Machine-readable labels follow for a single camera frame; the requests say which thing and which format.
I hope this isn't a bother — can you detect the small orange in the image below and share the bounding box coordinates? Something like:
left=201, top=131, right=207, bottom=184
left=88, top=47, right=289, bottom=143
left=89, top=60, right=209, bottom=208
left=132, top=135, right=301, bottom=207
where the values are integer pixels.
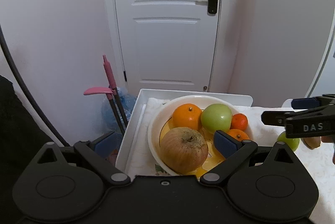
left=227, top=129, right=250, bottom=141

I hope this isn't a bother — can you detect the brown kiwi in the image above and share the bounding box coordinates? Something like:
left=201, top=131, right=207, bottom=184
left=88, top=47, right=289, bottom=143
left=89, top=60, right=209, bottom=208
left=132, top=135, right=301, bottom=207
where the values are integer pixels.
left=301, top=137, right=321, bottom=150

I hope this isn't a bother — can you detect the green apple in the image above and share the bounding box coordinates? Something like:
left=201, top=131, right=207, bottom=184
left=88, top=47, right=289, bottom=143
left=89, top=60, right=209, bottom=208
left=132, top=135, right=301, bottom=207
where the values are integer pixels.
left=277, top=131, right=300, bottom=152
left=200, top=104, right=232, bottom=134

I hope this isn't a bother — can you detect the small tangerine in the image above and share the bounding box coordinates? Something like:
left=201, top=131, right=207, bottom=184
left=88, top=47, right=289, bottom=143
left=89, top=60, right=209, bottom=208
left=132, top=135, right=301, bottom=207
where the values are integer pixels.
left=231, top=113, right=248, bottom=131

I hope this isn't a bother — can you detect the brownish old apple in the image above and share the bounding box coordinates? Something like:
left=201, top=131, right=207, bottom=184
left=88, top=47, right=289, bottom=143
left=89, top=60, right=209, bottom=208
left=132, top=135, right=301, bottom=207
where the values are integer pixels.
left=160, top=127, right=208, bottom=175

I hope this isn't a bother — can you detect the large orange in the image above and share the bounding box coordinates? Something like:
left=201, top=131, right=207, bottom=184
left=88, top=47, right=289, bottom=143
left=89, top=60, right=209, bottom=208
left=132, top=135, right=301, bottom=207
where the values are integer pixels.
left=171, top=103, right=202, bottom=131

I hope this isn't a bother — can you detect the person's right hand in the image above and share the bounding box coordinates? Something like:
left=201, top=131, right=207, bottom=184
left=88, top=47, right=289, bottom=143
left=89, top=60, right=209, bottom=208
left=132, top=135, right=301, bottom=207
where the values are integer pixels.
left=321, top=135, right=335, bottom=164

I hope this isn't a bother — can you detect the white tray table edge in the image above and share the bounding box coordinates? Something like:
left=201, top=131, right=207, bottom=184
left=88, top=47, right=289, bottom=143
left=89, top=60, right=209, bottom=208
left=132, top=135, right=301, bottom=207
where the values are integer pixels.
left=115, top=87, right=294, bottom=175

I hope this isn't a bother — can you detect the cream oval dish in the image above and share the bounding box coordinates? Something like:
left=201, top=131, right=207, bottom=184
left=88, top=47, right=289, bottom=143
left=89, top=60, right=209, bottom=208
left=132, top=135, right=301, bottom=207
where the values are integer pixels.
left=147, top=95, right=251, bottom=178

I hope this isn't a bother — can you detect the white door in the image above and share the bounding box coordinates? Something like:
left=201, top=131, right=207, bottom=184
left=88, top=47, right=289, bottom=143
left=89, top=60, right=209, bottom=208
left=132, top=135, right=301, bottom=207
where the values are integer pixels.
left=115, top=0, right=219, bottom=94

